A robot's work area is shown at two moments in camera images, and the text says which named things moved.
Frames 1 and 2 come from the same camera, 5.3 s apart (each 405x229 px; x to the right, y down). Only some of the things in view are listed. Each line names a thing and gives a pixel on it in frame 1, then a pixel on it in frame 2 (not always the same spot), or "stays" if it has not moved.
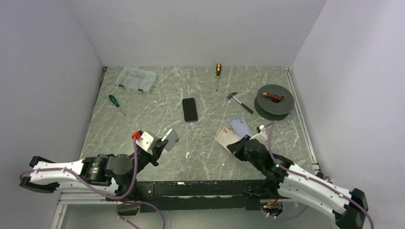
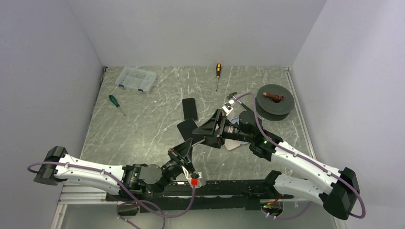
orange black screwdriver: (218, 69) stays
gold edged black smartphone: (173, 138) → (186, 128)
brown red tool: (273, 96) stays
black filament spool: (267, 109) stays
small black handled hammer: (231, 95) stays
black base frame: (185, 196) stays
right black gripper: (236, 148) → (209, 127)
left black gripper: (155, 156) → (180, 154)
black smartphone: (189, 109) stays
